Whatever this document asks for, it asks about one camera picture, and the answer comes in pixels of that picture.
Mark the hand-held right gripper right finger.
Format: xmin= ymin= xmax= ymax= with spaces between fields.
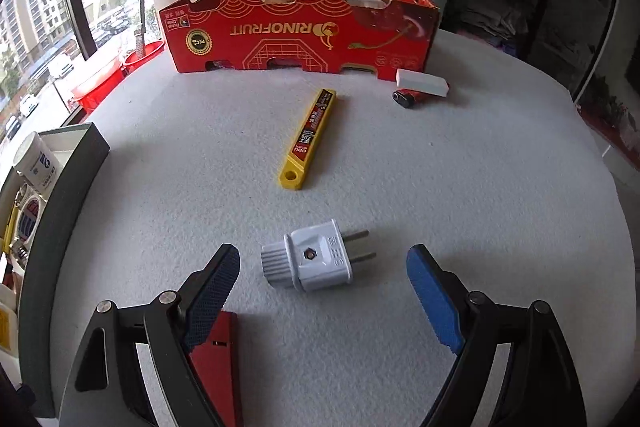
xmin=406 ymin=244 xmax=588 ymax=427

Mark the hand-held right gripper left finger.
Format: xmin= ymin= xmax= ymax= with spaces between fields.
xmin=59 ymin=243 xmax=242 ymax=427

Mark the white electrical plug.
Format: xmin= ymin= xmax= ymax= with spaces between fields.
xmin=260 ymin=218 xmax=377 ymax=293

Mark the grey rimmed shallow tray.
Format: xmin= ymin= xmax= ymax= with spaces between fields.
xmin=0 ymin=122 xmax=111 ymax=418

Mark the white bottle yellow label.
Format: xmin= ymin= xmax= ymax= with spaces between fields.
xmin=0 ymin=282 xmax=21 ymax=353

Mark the yellow black utility knife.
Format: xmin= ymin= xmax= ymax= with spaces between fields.
xmin=1 ymin=207 xmax=21 ymax=253

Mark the white bottle grey label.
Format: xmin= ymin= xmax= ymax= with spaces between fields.
xmin=11 ymin=131 xmax=68 ymax=194

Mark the red flat box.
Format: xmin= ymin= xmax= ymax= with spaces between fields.
xmin=187 ymin=311 xmax=244 ymax=427

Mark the yellow blade case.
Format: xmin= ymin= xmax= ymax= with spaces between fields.
xmin=278 ymin=88 xmax=337 ymax=192

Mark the white eraser block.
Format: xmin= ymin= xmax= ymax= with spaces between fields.
xmin=395 ymin=68 xmax=449 ymax=98

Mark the large red bucket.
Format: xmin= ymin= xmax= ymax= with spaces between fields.
xmin=70 ymin=62 xmax=126 ymax=112

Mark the small red bucket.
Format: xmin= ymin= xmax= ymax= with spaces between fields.
xmin=122 ymin=41 xmax=166 ymax=72

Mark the clear plastic basin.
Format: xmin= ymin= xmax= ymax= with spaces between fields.
xmin=65 ymin=52 xmax=123 ymax=92

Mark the red cardboard fruit box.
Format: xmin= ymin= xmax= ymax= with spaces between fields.
xmin=159 ymin=0 xmax=441 ymax=82

